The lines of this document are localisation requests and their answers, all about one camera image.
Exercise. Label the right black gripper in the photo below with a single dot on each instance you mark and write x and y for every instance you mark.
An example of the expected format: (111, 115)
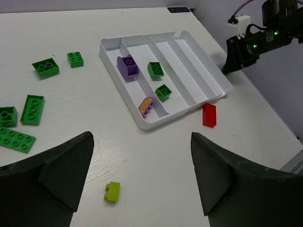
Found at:
(242, 53)

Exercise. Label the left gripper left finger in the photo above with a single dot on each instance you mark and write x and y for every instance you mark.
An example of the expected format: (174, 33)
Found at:
(44, 190)

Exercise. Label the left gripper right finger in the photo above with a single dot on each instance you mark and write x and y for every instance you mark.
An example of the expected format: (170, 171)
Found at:
(236, 192)

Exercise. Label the purple lego brick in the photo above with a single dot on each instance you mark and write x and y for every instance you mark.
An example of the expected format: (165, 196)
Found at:
(127, 67)

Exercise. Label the red rectangular lego brick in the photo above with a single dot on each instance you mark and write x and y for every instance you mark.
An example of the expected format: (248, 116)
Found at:
(209, 115)

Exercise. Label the green flat lego plate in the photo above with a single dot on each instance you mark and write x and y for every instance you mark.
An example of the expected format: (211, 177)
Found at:
(16, 140)

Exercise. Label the lime small lego brick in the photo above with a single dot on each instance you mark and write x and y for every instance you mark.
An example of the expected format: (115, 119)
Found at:
(112, 192)

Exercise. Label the white divided tray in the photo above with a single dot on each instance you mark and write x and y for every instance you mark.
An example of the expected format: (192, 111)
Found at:
(190, 74)

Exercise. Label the right blue table sticker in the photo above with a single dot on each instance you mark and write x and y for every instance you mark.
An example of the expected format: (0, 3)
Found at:
(178, 9)

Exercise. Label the green square lego brick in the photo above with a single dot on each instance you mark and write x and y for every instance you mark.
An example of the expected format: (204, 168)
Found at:
(8, 116)

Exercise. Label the green long lego plate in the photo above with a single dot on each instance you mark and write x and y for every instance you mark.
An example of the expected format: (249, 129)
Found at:
(32, 111)

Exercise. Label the green lego brick far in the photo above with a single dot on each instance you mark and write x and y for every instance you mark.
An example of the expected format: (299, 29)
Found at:
(46, 68)

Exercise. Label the small green square lego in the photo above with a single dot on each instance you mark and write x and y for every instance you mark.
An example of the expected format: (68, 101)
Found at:
(75, 59)

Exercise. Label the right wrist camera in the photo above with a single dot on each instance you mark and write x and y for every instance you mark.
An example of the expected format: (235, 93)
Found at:
(240, 23)

